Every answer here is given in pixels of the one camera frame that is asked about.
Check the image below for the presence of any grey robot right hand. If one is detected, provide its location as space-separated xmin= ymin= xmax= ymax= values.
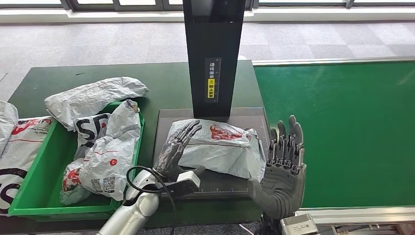
xmin=248 ymin=115 xmax=307 ymax=220

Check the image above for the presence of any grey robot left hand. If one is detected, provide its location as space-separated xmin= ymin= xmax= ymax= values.
xmin=153 ymin=120 xmax=207 ymax=183

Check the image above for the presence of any white mailer black red print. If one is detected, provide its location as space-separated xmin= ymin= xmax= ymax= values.
xmin=60 ymin=99 xmax=142 ymax=206

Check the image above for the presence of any plain grey mailer parcel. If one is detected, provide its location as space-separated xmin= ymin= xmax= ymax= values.
xmin=44 ymin=76 xmax=150 ymax=131

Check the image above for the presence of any green conveyor belt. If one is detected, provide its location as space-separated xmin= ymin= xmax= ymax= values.
xmin=253 ymin=60 xmax=415 ymax=209

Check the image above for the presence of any yellow black column label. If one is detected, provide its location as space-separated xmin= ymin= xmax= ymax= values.
xmin=205 ymin=57 xmax=222 ymax=103

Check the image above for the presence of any black scanner column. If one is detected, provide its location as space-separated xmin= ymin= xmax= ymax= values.
xmin=182 ymin=0 xmax=246 ymax=118

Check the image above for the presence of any green plastic crate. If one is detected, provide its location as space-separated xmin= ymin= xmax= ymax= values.
xmin=8 ymin=101 xmax=145 ymax=221

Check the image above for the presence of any large white printed bag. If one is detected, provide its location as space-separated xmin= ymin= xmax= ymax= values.
xmin=0 ymin=116 xmax=54 ymax=216

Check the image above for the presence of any white window sill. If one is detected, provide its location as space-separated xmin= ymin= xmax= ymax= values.
xmin=0 ymin=5 xmax=415 ymax=26

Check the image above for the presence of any grey plastic bag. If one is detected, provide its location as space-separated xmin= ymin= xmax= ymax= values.
xmin=0 ymin=100 xmax=19 ymax=156

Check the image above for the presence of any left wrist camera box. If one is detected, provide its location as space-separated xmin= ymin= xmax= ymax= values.
xmin=159 ymin=171 xmax=202 ymax=197

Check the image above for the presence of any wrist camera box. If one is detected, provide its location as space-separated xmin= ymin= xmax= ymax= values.
xmin=280 ymin=213 xmax=319 ymax=235
xmin=159 ymin=171 xmax=202 ymax=197

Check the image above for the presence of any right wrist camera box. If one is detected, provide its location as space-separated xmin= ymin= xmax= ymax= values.
xmin=280 ymin=213 xmax=319 ymax=235

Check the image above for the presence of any black scanner base plate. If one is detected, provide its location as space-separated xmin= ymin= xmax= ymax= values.
xmin=152 ymin=107 xmax=271 ymax=199

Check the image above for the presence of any aluminium conveyor side rail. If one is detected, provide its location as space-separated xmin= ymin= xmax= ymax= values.
xmin=252 ymin=55 xmax=415 ymax=67

